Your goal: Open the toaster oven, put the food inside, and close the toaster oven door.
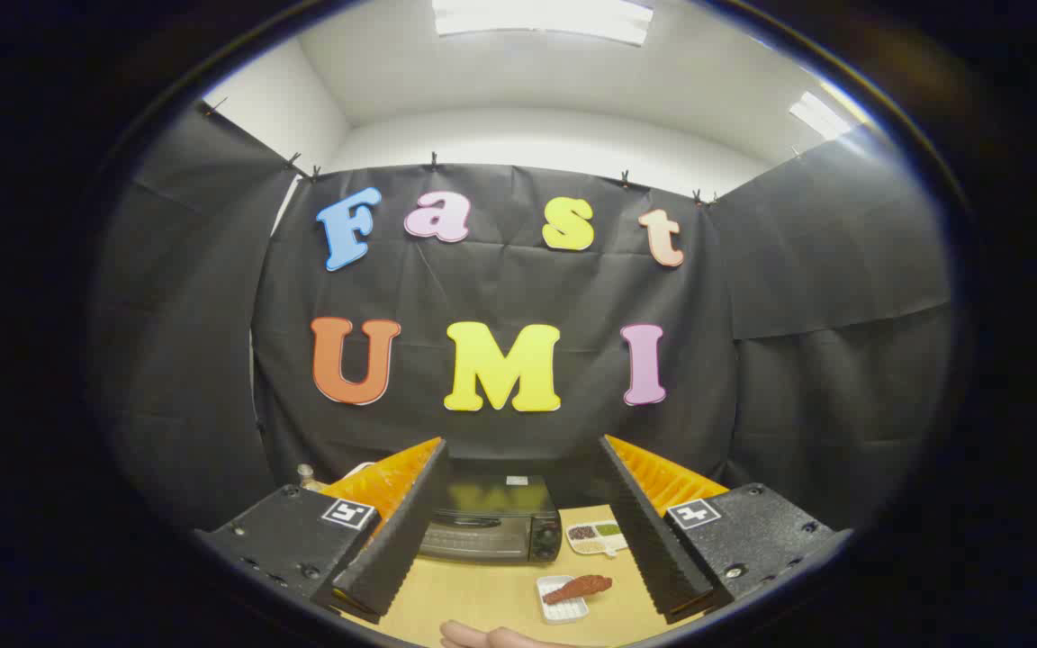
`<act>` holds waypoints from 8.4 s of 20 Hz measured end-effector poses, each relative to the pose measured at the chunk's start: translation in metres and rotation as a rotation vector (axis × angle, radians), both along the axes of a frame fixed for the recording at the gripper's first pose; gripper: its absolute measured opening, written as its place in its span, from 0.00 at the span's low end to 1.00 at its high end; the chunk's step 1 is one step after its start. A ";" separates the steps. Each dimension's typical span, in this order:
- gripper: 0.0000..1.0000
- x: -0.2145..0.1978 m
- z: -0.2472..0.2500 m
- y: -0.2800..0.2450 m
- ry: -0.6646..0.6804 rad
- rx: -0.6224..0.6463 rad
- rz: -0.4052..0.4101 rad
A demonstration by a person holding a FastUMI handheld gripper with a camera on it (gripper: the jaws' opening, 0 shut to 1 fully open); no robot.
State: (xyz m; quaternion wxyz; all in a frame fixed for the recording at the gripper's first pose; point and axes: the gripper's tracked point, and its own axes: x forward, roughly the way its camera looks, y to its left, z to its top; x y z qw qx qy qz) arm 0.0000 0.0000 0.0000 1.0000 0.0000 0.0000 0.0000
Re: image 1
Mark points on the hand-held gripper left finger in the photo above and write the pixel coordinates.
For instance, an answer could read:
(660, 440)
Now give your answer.
(401, 549)

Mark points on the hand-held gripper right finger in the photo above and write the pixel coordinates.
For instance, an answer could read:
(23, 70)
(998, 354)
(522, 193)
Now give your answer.
(649, 544)

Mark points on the brown meat piece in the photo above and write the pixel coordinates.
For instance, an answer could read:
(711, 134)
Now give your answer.
(577, 589)

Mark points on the black toaster oven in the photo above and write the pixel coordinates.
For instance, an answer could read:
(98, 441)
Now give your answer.
(491, 531)

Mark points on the white rectangular food tray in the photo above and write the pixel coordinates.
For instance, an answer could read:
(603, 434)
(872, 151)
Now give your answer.
(563, 612)

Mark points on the white divided dish with grains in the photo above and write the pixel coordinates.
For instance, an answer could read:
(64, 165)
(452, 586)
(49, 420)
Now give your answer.
(595, 537)

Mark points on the small clear bottle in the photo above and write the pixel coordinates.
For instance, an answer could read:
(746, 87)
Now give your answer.
(306, 475)

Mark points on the small ceiling light panel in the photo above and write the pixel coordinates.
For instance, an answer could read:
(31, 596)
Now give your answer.
(820, 115)

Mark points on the large ceiling light panel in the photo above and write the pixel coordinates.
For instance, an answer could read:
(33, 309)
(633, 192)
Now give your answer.
(541, 18)

